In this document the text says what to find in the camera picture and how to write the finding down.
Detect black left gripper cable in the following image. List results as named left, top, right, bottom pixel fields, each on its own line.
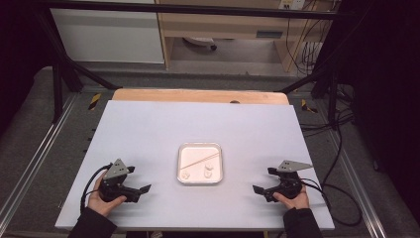
left=79, top=163, right=114, bottom=214

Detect light wooden desk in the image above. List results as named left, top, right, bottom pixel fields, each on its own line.
left=154, top=0, right=342, bottom=72

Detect hanging black cables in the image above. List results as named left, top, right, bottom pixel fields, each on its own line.
left=284, top=0, right=333, bottom=77

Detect square metal tray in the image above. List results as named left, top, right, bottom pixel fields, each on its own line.
left=176, top=142, right=225, bottom=185

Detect white table board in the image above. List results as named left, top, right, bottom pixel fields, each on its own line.
left=54, top=100, right=336, bottom=232

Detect black floor cables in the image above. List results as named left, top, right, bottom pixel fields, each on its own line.
left=298, top=82, right=365, bottom=228

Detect black metal frame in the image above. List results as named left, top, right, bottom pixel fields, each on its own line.
left=33, top=0, right=365, bottom=124

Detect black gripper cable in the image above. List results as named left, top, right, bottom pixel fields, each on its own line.
left=79, top=163, right=114, bottom=214
left=299, top=178, right=333, bottom=210

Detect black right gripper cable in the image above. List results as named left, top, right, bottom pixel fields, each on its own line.
left=299, top=178, right=333, bottom=210

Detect wooden table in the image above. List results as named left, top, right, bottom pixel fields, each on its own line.
left=111, top=87, right=290, bottom=106

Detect person's left hand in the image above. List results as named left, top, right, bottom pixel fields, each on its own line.
left=86, top=171, right=128, bottom=218

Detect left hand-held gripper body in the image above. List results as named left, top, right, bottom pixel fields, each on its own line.
left=98, top=159, right=131, bottom=203

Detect white cabinet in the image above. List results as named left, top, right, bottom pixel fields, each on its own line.
left=49, top=0, right=165, bottom=64

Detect white power strip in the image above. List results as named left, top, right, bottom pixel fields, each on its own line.
left=278, top=0, right=307, bottom=11

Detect yellow black tape strip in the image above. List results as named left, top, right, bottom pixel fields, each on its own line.
left=87, top=92, right=102, bottom=111
left=300, top=98, right=319, bottom=114

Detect thin wooden skewer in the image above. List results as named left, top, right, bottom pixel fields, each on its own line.
left=179, top=152, right=221, bottom=171

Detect aluminium floor rail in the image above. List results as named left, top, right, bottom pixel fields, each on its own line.
left=0, top=94, right=79, bottom=220
left=325, top=130, right=388, bottom=238

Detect office chair base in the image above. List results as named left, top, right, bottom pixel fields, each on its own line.
left=182, top=36, right=219, bottom=52

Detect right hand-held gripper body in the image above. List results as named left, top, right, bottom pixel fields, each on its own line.
left=270, top=160, right=314, bottom=200

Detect person's right hand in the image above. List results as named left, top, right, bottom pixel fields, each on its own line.
left=272, top=183, right=311, bottom=211

